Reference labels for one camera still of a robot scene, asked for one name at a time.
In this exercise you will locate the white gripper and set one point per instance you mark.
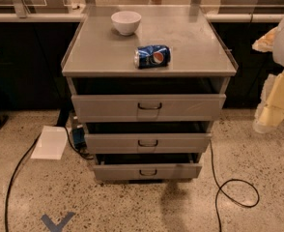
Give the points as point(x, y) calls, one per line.
point(271, 109)

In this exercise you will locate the grey drawer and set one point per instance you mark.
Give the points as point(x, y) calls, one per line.
point(120, 172)
point(147, 108)
point(147, 143)

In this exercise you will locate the dark counter with rail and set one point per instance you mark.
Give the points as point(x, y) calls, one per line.
point(31, 55)

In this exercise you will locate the grey bottom drawer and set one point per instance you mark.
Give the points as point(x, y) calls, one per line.
point(120, 172)

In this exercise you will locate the grey top drawer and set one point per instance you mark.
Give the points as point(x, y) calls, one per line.
point(147, 108)

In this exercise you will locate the white ceramic bowl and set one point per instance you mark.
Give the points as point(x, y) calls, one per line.
point(126, 22)

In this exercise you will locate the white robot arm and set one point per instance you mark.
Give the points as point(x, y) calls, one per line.
point(270, 111)

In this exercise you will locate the grey middle drawer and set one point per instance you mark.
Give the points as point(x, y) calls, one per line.
point(147, 143)

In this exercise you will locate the white paper sheet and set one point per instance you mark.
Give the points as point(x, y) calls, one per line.
point(51, 144)

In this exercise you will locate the blue box on floor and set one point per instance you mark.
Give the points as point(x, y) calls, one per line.
point(78, 137)

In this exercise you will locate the blue Pepsi can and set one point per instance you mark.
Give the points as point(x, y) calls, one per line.
point(152, 56)

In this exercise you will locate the grey metal drawer cabinet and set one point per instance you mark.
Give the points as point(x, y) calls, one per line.
point(100, 61)

